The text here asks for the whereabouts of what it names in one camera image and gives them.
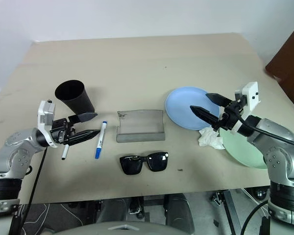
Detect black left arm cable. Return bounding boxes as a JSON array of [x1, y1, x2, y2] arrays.
[[22, 146, 49, 222]]

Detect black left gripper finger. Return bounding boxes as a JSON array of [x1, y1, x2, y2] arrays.
[[68, 112, 98, 124], [65, 130, 100, 146]]

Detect thin white black-tipped pen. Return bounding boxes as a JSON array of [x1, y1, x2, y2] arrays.
[[61, 145, 70, 161]]

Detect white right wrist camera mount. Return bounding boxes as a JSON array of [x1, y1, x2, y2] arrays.
[[231, 81, 260, 135]]

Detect black plastic cup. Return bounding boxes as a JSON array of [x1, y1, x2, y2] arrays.
[[54, 79, 96, 116]]

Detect crumpled white tissue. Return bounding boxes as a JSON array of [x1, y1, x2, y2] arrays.
[[197, 127, 226, 150]]

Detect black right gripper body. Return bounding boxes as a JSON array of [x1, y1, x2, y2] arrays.
[[215, 99, 245, 130]]

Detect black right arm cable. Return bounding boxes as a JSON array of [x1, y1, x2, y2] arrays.
[[235, 114, 294, 149]]

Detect light blue plate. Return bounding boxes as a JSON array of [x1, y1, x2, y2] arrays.
[[165, 86, 221, 131]]

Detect blue white whiteboard marker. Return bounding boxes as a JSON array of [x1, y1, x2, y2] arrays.
[[95, 121, 108, 160]]

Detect black sunglasses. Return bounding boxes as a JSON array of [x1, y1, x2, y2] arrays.
[[119, 151, 169, 176]]

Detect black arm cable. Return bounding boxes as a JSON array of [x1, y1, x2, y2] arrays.
[[22, 146, 49, 222], [235, 114, 294, 149]]

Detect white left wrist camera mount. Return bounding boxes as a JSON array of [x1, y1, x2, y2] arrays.
[[36, 99, 58, 149]]

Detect grey robot torso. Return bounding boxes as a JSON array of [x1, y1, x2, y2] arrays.
[[51, 216, 187, 235]]

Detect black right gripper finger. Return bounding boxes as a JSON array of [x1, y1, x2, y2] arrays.
[[190, 105, 222, 130], [205, 92, 233, 108]]

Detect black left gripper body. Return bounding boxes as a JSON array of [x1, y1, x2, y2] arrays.
[[49, 118, 76, 145]]

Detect brown wooden furniture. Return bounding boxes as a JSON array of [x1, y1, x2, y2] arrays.
[[265, 19, 294, 113]]

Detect light green plate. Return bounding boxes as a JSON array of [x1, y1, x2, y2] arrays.
[[219, 127, 269, 169]]

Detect dark grey rounded shape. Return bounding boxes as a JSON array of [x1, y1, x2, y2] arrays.
[[161, 193, 196, 233]]

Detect grey glasses case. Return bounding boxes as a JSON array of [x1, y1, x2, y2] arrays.
[[116, 109, 166, 143]]

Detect grey metal table frame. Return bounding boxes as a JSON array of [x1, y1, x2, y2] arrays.
[[212, 189, 238, 235]]

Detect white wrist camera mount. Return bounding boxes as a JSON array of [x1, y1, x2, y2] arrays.
[[231, 81, 260, 135], [36, 99, 58, 149]]

